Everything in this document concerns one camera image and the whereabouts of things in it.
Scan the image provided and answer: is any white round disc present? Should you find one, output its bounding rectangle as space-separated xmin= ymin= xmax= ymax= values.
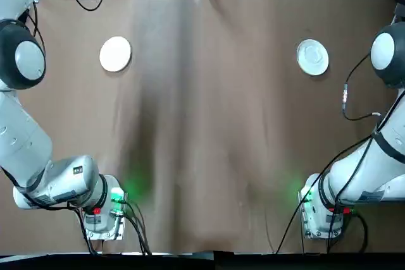
xmin=296 ymin=39 xmax=330 ymax=77
xmin=99 ymin=36 xmax=132 ymax=73

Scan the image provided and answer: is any black foot cable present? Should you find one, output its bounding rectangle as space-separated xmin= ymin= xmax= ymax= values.
xmin=276 ymin=171 xmax=321 ymax=255
xmin=120 ymin=199 xmax=153 ymax=255

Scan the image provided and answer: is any black cable with metal connector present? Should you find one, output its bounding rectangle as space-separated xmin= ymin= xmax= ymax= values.
xmin=27 ymin=0 xmax=48 ymax=54
xmin=340 ymin=54 xmax=382 ymax=121

